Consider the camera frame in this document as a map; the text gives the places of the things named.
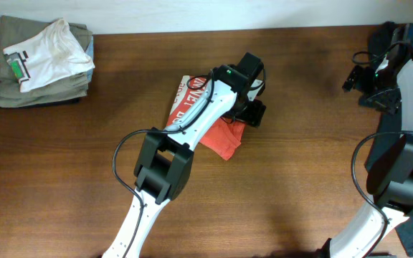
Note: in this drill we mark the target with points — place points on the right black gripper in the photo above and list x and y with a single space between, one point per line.
389 104

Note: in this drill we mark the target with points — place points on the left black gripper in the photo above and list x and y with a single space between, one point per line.
252 110

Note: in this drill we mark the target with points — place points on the orange t-shirt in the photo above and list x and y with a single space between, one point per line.
224 137

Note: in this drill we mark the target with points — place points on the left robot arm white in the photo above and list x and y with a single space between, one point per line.
165 160

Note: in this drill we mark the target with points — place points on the dark grey clothes pile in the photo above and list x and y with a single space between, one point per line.
382 136

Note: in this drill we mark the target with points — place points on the light blue folded garment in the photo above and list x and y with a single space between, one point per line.
90 52

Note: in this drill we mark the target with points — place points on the white folded t-shirt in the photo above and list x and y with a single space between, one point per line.
51 55

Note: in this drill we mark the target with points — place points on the olive folded garment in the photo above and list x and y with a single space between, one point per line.
14 30

